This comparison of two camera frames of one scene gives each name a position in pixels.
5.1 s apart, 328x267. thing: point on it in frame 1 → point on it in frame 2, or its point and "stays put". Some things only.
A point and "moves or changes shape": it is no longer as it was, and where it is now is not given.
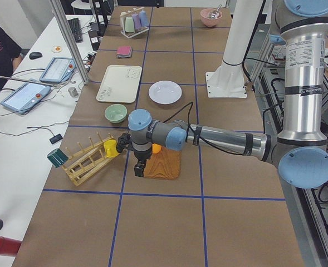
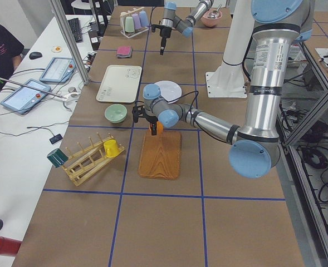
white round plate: [165, 92] stays put
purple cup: [137, 22] stays put
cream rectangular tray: [120, 84] stays put
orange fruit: [156, 148] moves or changes shape
